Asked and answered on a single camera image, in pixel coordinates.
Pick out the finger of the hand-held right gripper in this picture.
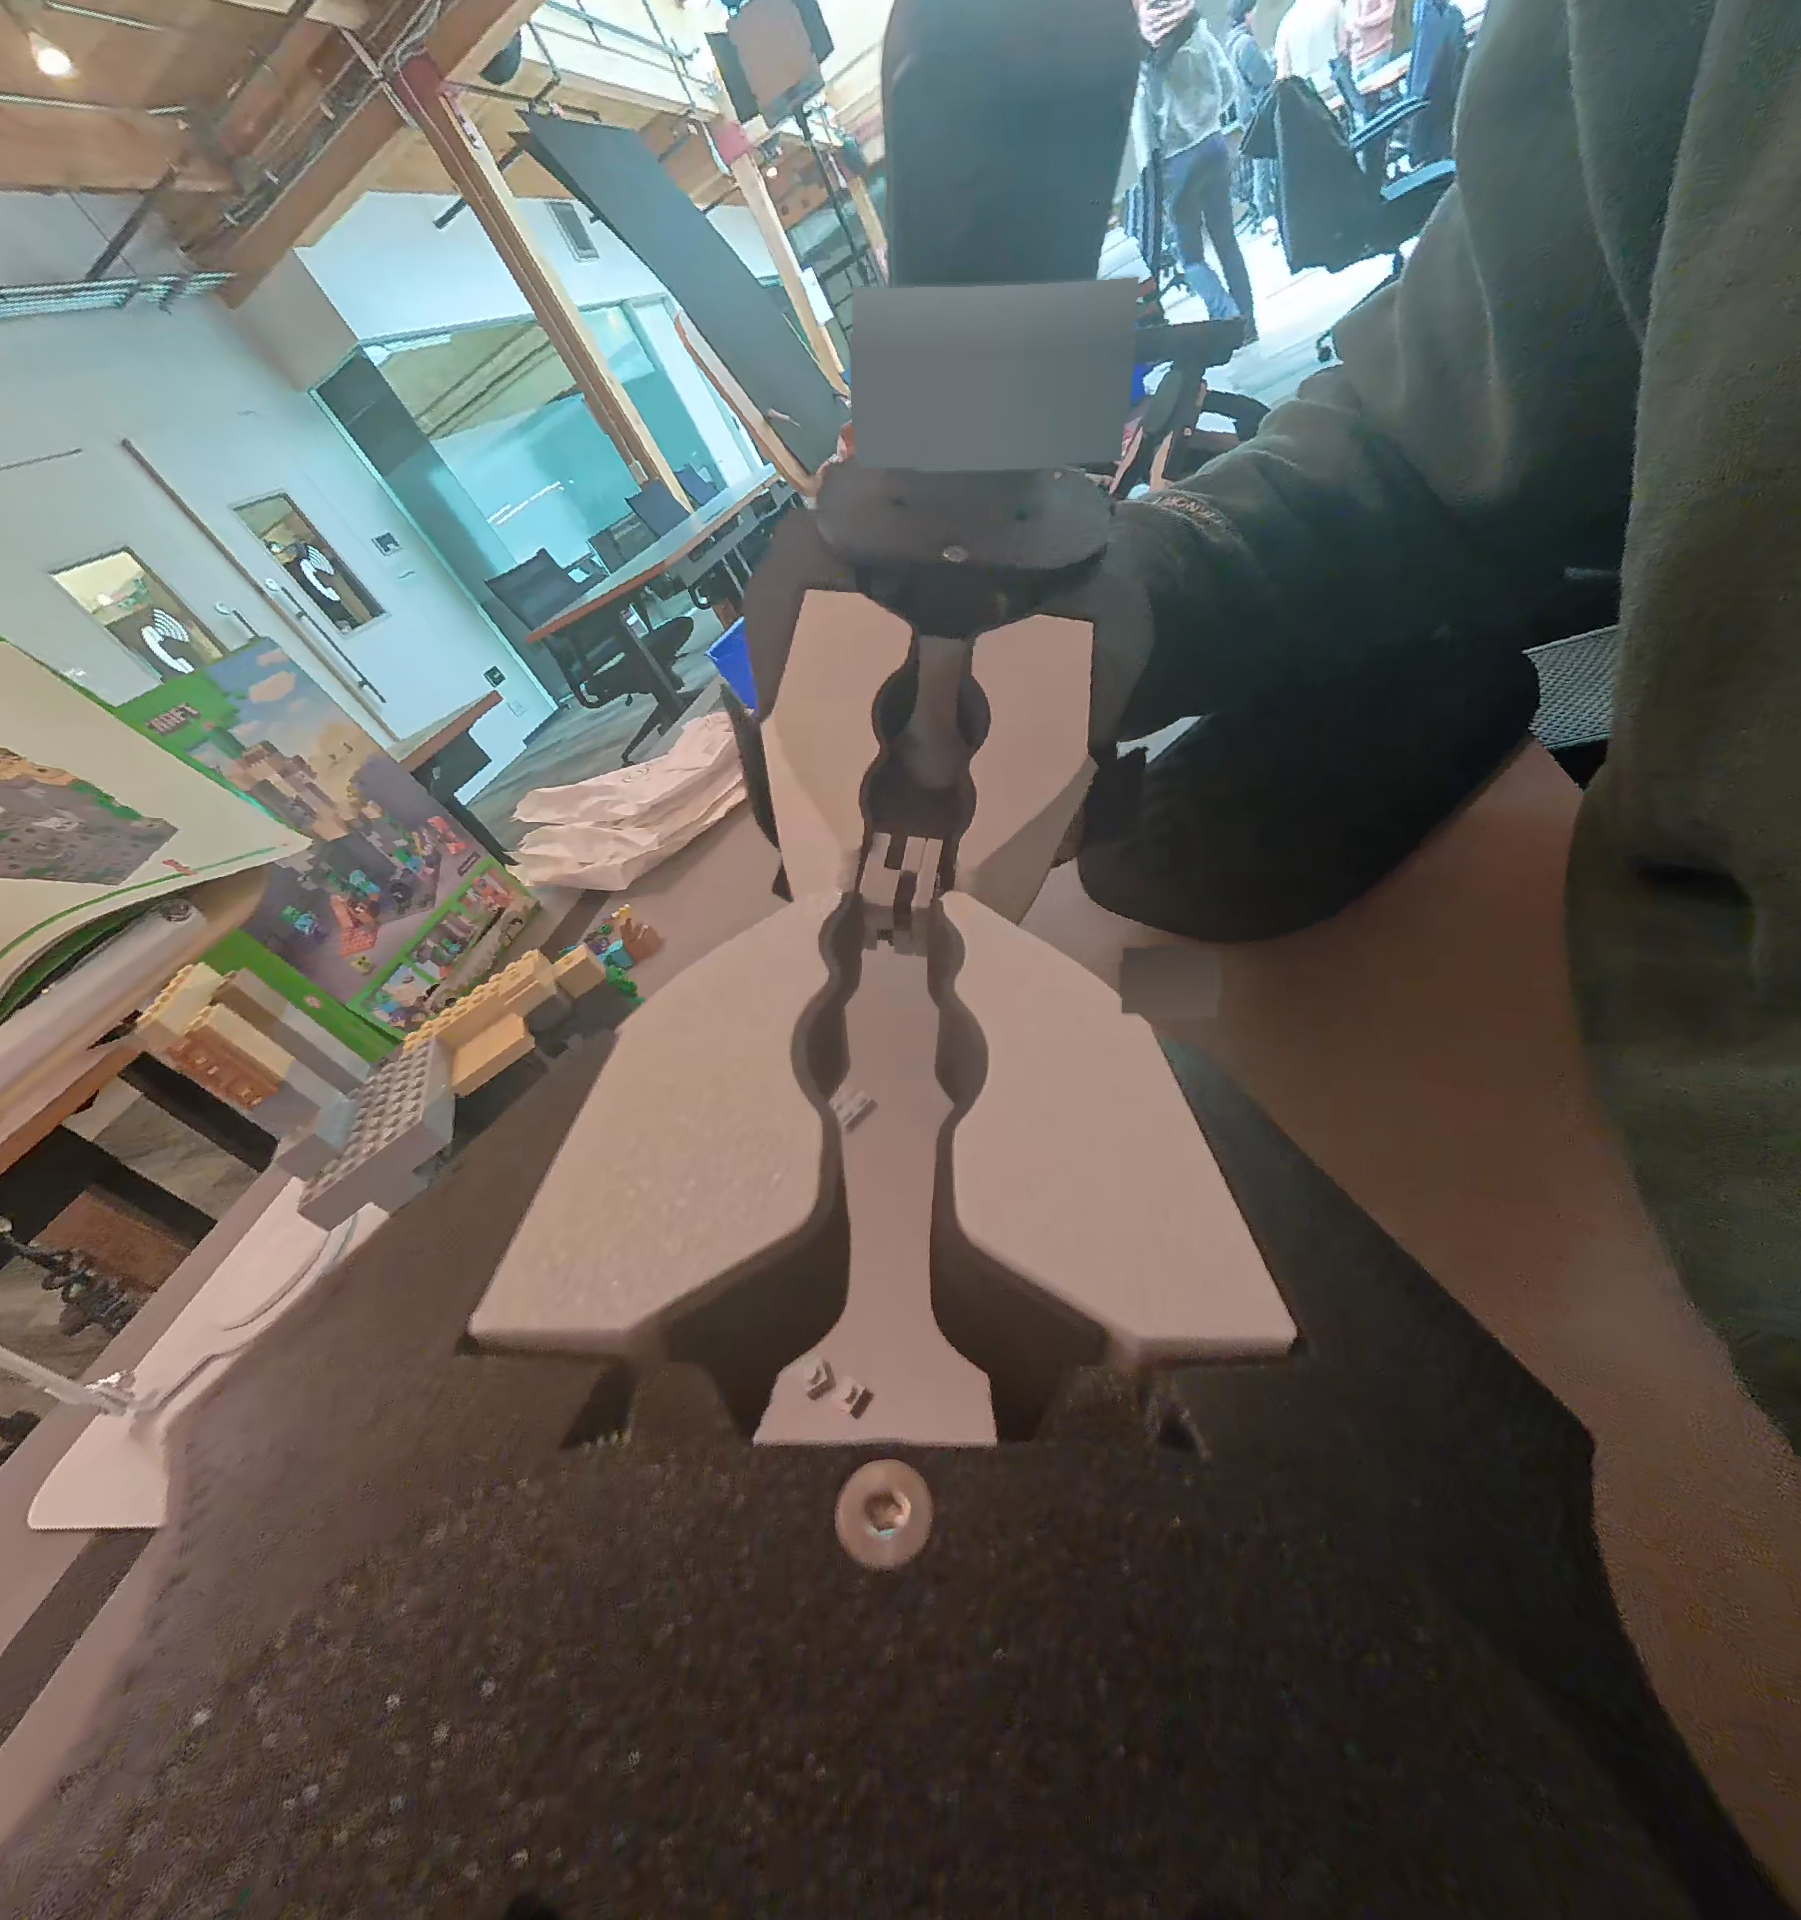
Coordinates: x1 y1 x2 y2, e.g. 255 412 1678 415
756 592 916 902
937 622 1105 919

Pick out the long wooden table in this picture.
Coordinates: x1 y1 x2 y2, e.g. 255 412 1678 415
525 465 805 648

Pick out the black mesh office chair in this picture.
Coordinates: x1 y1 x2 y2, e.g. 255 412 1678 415
1522 627 1624 787

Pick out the grey desk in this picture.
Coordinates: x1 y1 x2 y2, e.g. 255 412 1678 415
0 735 1778 1920

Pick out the green sweatshirt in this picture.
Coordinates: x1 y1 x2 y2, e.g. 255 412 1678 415
1454 0 1801 1503

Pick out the large black panel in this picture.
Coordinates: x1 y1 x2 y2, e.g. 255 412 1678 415
516 108 849 470

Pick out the black monitor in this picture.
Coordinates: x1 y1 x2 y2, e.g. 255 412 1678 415
708 0 837 122

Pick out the multicoloured brick model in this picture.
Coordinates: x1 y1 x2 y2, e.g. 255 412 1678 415
133 900 665 1237

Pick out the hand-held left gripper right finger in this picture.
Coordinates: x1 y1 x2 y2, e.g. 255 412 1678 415
926 895 1298 1380

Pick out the black jacket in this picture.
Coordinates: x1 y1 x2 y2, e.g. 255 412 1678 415
1237 75 1456 280

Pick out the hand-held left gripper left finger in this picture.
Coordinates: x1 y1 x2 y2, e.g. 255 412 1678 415
465 902 850 1380

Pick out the open instruction booklet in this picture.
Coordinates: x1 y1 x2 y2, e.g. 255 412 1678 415
0 622 315 1060

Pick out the colourful brick set box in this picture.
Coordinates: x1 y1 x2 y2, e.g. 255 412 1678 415
113 637 543 1040

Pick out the white plastic bag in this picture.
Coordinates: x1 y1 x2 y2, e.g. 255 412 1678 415
511 713 765 899

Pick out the wooden post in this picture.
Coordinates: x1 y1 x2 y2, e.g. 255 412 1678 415
413 83 698 504
727 127 849 379

